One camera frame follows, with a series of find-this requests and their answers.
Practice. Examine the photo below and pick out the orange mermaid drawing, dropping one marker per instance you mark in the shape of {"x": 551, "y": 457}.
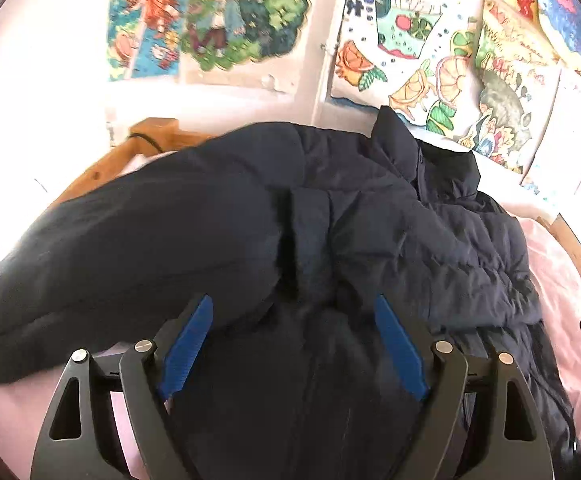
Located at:
{"x": 144, "y": 38}

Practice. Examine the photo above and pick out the pink bed duvet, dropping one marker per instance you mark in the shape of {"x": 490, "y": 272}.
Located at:
{"x": 555, "y": 309}

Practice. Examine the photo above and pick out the juice and oranges drawing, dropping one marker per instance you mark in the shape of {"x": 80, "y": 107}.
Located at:
{"x": 414, "y": 56}

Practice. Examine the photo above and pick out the white wall socket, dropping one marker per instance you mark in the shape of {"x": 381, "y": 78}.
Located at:
{"x": 117, "y": 129}

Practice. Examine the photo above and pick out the pink jellyfish drawing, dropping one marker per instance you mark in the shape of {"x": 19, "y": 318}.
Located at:
{"x": 561, "y": 22}

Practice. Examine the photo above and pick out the black puffer jacket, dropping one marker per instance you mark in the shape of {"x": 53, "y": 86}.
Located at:
{"x": 270, "y": 279}

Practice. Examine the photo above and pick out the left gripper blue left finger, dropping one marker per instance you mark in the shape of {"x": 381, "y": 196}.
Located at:
{"x": 151, "y": 372}

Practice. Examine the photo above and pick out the wooden bed frame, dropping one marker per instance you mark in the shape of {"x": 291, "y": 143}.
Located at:
{"x": 156, "y": 136}

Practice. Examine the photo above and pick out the landscape whale drawing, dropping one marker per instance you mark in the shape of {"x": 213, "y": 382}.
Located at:
{"x": 519, "y": 75}

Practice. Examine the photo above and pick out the doodle collage drawing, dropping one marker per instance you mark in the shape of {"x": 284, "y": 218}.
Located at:
{"x": 555, "y": 171}

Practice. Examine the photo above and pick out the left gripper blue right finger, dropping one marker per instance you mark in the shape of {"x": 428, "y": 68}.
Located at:
{"x": 435, "y": 373}

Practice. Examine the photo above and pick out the blond boy drawing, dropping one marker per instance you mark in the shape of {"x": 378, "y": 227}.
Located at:
{"x": 257, "y": 44}

